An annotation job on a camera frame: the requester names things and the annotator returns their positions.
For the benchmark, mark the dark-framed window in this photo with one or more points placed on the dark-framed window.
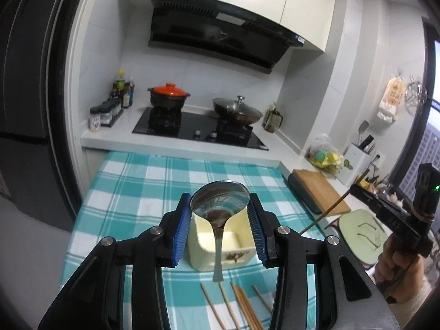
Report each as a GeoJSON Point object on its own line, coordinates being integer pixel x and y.
{"type": "Point", "coordinates": [433, 130]}

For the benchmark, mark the dark wok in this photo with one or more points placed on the dark wok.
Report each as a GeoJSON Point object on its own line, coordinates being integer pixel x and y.
{"type": "Point", "coordinates": [237, 118]}

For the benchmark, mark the grey spatula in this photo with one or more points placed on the grey spatula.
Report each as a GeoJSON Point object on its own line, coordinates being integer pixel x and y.
{"type": "Point", "coordinates": [363, 127]}

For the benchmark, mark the white knife holder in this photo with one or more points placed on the white knife holder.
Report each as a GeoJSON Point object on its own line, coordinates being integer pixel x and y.
{"type": "Point", "coordinates": [354, 165]}

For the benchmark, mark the hanging printed bag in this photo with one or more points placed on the hanging printed bag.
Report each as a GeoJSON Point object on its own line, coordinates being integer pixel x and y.
{"type": "Point", "coordinates": [392, 99]}

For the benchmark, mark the white wall socket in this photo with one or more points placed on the white wall socket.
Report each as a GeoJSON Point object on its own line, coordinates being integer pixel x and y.
{"type": "Point", "coordinates": [377, 158]}

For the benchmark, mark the black clay pot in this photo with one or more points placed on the black clay pot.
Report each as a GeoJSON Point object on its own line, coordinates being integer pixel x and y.
{"type": "Point", "coordinates": [168, 100]}

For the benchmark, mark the teal checkered cloth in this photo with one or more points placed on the teal checkered cloth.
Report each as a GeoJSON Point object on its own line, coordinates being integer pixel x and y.
{"type": "Point", "coordinates": [137, 185]}

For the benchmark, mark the cream utensil container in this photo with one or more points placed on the cream utensil container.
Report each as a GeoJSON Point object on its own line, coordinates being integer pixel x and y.
{"type": "Point", "coordinates": [206, 251]}

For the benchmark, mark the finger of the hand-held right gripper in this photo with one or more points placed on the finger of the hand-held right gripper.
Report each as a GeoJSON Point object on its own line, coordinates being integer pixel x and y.
{"type": "Point", "coordinates": [361, 192]}

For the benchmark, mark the person's right hand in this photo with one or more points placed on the person's right hand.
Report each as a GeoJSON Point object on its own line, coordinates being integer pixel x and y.
{"type": "Point", "coordinates": [398, 264]}

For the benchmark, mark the white-labelled spice jar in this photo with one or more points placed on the white-labelled spice jar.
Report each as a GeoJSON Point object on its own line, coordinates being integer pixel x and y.
{"type": "Point", "coordinates": [95, 120]}

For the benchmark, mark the black range hood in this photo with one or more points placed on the black range hood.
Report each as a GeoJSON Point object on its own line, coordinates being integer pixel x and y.
{"type": "Point", "coordinates": [213, 34]}

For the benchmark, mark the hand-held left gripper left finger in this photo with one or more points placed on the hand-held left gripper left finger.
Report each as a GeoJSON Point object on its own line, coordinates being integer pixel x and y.
{"type": "Point", "coordinates": [182, 230]}

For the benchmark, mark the thin-framed eyeglasses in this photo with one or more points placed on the thin-framed eyeglasses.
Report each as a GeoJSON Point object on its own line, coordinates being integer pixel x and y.
{"type": "Point", "coordinates": [371, 235]}

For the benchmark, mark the rack of spice jars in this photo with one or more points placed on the rack of spice jars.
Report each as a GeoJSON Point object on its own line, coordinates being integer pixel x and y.
{"type": "Point", "coordinates": [111, 111]}

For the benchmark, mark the wooden cutting board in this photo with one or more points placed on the wooden cutting board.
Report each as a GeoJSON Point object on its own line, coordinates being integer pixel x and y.
{"type": "Point", "coordinates": [319, 189]}

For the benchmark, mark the yellow-capped oil bottle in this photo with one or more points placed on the yellow-capped oil bottle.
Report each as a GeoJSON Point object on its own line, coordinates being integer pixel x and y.
{"type": "Point", "coordinates": [120, 83]}

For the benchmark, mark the glass jar with dark frame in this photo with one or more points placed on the glass jar with dark frame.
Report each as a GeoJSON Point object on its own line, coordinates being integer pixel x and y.
{"type": "Point", "coordinates": [272, 118]}

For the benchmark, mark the green mat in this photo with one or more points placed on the green mat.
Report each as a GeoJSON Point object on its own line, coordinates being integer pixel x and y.
{"type": "Point", "coordinates": [350, 240]}

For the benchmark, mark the metal spoon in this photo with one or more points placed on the metal spoon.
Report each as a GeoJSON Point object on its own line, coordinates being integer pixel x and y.
{"type": "Point", "coordinates": [220, 201]}

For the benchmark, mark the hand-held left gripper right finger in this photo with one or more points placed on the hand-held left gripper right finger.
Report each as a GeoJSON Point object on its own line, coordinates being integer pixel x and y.
{"type": "Point", "coordinates": [257, 230]}

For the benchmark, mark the garlic bulbs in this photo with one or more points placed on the garlic bulbs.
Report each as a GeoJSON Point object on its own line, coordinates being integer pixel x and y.
{"type": "Point", "coordinates": [395, 199]}

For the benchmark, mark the plastic bag of sponges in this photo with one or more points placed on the plastic bag of sponges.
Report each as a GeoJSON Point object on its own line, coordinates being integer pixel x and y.
{"type": "Point", "coordinates": [323, 154]}

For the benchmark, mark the black glass gas stove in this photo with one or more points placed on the black glass gas stove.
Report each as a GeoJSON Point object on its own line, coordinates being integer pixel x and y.
{"type": "Point", "coordinates": [192, 125]}

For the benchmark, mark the person's right forearm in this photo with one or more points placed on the person's right forearm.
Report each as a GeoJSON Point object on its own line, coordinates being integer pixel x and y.
{"type": "Point", "coordinates": [416, 306]}

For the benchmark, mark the small dark sauce bottle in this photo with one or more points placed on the small dark sauce bottle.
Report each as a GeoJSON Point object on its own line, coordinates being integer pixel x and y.
{"type": "Point", "coordinates": [115, 92]}

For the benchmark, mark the orange pot lid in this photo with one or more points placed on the orange pot lid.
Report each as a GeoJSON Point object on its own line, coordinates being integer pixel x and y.
{"type": "Point", "coordinates": [168, 89]}

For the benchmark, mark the dark refrigerator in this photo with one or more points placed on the dark refrigerator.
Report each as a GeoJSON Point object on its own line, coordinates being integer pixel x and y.
{"type": "Point", "coordinates": [27, 110]}

